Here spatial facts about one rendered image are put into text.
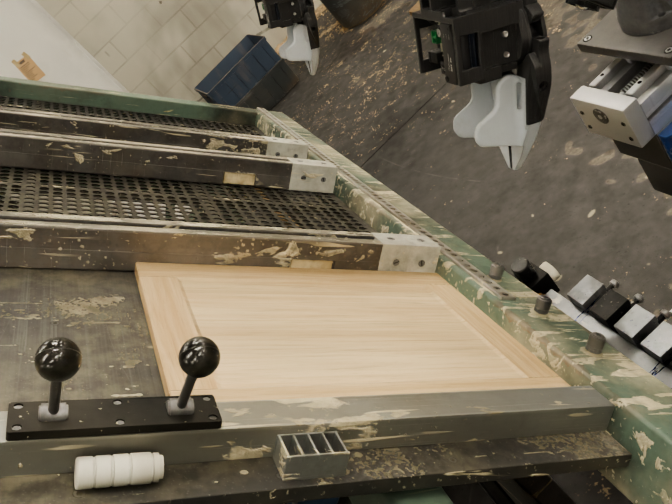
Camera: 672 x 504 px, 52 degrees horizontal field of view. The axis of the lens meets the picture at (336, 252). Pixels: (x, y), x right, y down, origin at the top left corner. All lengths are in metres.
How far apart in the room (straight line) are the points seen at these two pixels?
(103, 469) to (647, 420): 0.65
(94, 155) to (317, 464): 1.10
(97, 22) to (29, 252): 5.01
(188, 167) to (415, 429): 1.05
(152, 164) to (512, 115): 1.20
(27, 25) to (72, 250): 3.59
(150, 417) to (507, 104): 0.45
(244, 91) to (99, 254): 4.16
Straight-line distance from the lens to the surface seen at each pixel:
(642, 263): 2.39
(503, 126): 0.61
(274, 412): 0.77
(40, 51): 4.69
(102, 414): 0.73
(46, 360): 0.62
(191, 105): 2.52
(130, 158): 1.68
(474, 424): 0.87
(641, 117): 1.29
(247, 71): 5.24
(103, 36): 6.10
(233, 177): 1.74
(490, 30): 0.57
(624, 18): 1.33
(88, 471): 0.70
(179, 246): 1.16
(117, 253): 1.15
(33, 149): 1.68
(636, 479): 1.00
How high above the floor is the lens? 1.72
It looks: 31 degrees down
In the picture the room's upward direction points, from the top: 44 degrees counter-clockwise
